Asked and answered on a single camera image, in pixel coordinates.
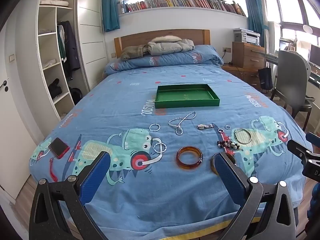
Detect white printer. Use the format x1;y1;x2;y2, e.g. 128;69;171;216
233;28;261;46

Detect red smartphone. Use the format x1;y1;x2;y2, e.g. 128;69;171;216
48;137;70;160

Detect wooden headboard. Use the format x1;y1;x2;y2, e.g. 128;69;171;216
114;29;211;58

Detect grey chair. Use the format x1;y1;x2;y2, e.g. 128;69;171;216
270;50;313;128

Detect black folded clothes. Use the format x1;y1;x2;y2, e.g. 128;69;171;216
48;78;62;98

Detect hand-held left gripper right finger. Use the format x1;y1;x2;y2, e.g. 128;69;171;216
212;152;304;240

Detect white wardrobe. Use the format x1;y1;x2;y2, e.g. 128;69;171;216
37;0;107;121

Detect desk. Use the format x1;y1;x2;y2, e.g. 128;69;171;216
265;52;320;88

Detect row of books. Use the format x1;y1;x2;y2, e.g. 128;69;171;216
120;0;247;17

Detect white door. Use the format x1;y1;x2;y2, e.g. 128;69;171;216
0;25;38;201

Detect folded blue printed duvet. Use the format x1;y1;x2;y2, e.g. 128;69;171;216
104;44;224;75

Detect dark hanging jacket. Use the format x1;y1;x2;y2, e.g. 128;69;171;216
60;20;81;81

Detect silver rope necklace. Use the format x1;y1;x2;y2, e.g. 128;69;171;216
168;112;197;136

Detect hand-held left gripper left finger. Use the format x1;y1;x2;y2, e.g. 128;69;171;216
29;151;111;240

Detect dark bead bracelet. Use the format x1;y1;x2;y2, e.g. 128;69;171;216
216;140;242;153

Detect amber bangle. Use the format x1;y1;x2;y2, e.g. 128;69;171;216
176;146;203;167
210;152;237;176

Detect olive green garment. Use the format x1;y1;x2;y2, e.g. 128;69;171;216
121;45;151;61

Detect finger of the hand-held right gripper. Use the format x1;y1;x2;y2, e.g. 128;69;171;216
305;132;320;144
287;139;320;162

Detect white and green hanging garment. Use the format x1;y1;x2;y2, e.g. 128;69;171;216
57;25;67;63

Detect green tray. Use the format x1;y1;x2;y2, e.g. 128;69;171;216
154;84;220;109

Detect red phone strap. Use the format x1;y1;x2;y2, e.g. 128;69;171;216
49;157;59;182

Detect bay window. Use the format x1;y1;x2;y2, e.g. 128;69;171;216
265;0;320;46

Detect blue printed bedsheet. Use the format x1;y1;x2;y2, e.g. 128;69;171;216
29;64;313;238

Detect teal curtain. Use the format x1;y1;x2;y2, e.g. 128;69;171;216
243;0;268;47
101;0;121;33

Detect black cable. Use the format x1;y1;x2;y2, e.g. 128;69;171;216
229;61;243;78

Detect wooden drawer cabinet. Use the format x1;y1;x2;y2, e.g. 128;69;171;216
232;42;266;69

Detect black tote bag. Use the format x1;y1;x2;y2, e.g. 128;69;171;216
258;62;274;91

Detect computer monitor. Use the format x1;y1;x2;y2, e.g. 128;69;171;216
309;44;320;64

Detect black bag in wardrobe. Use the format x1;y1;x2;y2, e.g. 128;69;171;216
69;87;83;106

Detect person's right forearm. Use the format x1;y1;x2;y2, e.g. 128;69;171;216
307;191;320;221

